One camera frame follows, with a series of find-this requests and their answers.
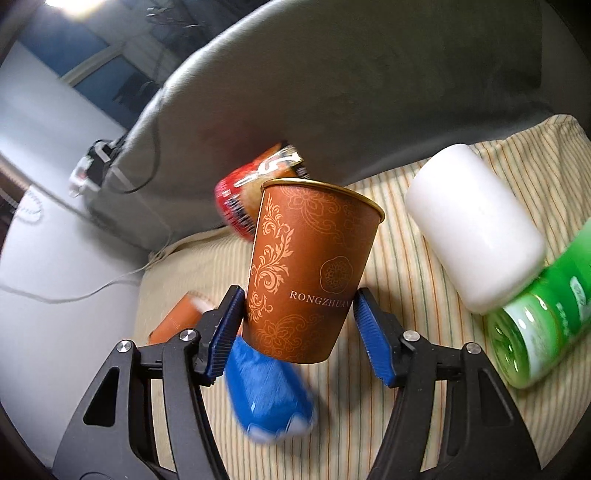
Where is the blue plastic bottle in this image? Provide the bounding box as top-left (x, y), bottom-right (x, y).
top-left (224, 337), bottom-right (317, 444)

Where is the green tea bottle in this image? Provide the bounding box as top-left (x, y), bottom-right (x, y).
top-left (486, 223), bottom-right (591, 389)

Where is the white plastic jar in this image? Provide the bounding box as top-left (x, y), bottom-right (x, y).
top-left (405, 144), bottom-right (546, 315)

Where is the orange patterned paper cup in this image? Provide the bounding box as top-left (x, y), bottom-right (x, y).
top-left (242, 178), bottom-right (386, 364)

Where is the white power strip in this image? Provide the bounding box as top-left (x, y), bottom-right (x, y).
top-left (69, 135), bottom-right (126, 198)

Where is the red snack canister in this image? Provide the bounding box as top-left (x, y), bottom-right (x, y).
top-left (214, 142), bottom-right (310, 241)

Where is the white cable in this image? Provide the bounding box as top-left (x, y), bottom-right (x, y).
top-left (0, 151), bottom-right (177, 305)

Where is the grey sofa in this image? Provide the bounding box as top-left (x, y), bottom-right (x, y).
top-left (87, 0), bottom-right (555, 252)

